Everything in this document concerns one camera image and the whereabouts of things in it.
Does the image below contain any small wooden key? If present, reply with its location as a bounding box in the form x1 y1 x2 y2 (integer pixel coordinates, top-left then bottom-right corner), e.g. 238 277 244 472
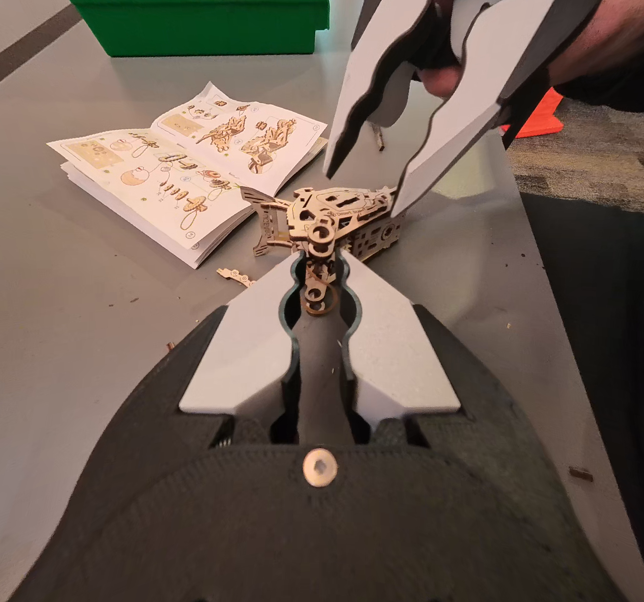
301 255 339 319

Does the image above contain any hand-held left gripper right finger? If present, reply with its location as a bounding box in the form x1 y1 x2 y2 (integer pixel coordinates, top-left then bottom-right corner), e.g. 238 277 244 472
336 250 461 444

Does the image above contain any toothed wooden strip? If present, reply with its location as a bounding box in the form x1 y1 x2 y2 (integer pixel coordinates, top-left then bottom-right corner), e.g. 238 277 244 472
216 266 257 289

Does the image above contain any green plastic bin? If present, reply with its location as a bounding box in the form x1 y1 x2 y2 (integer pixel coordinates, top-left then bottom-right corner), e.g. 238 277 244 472
40 0 333 57

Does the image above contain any person's right forearm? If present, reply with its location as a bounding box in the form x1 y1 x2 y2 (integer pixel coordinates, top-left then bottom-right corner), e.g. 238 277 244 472
551 66 644 110

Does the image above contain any orange traffic cone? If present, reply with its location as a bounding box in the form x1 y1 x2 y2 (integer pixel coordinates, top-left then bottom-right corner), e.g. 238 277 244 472
516 90 561 137

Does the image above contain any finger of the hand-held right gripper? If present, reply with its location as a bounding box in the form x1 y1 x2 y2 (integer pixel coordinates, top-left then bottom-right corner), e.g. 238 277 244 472
390 0 561 219
322 0 441 181

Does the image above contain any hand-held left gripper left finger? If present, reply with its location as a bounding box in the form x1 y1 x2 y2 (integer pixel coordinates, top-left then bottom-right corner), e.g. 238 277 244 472
178 252 308 443

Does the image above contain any person's right hand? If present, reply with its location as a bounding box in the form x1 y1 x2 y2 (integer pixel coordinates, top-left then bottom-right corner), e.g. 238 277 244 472
418 0 644 101

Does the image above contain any open instruction booklet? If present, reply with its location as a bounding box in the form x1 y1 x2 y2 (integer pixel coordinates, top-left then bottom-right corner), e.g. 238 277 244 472
46 81 330 271

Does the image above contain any wooden mechanical model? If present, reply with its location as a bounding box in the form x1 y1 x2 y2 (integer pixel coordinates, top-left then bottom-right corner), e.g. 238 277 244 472
240 184 403 263

